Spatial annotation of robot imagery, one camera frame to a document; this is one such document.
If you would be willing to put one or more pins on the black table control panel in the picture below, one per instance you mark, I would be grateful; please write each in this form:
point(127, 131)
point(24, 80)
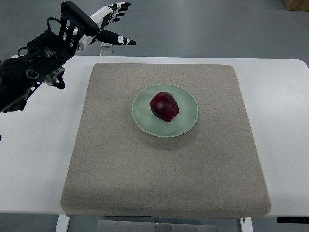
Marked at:
point(293, 220)

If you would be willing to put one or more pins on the pale green plate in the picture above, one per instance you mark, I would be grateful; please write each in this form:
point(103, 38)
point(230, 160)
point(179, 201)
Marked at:
point(149, 123)

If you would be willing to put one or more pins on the cardboard box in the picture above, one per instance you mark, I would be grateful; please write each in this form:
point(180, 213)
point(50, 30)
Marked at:
point(297, 5)

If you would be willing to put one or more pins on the clear plastic table clamp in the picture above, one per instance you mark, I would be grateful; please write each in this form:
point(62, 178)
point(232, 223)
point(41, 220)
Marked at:
point(106, 49)

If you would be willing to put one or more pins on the metal base plate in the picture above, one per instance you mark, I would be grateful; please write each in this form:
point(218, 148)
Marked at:
point(129, 226)

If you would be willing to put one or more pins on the dark red apple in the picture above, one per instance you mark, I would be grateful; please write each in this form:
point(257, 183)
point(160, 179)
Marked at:
point(164, 106)

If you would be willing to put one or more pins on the beige fabric cushion mat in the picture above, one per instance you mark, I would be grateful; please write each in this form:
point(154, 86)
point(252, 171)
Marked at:
point(212, 171)

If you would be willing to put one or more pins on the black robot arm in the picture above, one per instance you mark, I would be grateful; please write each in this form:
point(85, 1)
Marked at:
point(19, 77)

